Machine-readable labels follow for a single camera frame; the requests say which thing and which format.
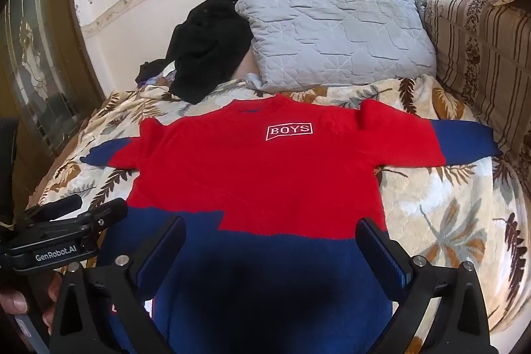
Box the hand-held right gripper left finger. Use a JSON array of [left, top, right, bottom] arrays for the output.
[[49, 215, 187, 354]]

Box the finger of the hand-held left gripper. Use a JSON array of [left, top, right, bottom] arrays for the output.
[[25, 194, 82, 223], [78, 197, 129, 235]]

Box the black garment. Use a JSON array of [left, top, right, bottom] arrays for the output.
[[166, 0, 255, 105]]

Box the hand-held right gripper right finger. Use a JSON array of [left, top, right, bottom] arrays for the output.
[[355, 217, 498, 354]]

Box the grey quilted pillow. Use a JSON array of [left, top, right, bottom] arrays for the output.
[[234, 0, 437, 94]]

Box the person's left hand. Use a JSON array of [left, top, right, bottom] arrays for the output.
[[0, 269, 64, 334]]

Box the purple patterned cloth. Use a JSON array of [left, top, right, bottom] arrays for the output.
[[143, 74, 176, 90]]

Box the brown striped cushion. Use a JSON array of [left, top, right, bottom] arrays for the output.
[[423, 0, 531, 156]]

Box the small dark cloth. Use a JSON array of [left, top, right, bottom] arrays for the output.
[[135, 59, 175, 86]]

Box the red and blue sweater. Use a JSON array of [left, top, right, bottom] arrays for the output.
[[81, 95, 503, 354]]

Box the leaf print blanket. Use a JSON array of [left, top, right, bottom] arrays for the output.
[[29, 74, 531, 340]]

